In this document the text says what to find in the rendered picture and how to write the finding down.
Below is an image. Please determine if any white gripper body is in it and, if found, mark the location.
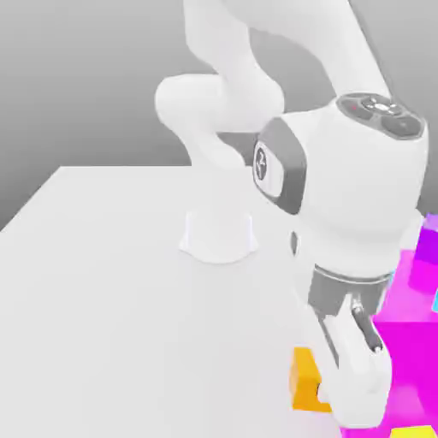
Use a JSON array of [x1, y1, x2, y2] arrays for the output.
[[306, 293, 394, 429]]

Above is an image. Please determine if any small orange cube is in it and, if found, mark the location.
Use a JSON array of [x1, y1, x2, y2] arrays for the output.
[[288, 346, 334, 414]]

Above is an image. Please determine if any small yellow cube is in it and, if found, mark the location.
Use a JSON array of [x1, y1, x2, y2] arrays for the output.
[[388, 424, 438, 438]]

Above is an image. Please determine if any small purple cube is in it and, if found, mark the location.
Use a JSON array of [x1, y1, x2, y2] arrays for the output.
[[412, 212, 438, 269]]

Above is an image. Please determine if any large magenta box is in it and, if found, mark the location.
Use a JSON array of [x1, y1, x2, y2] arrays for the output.
[[337, 248, 438, 438]]

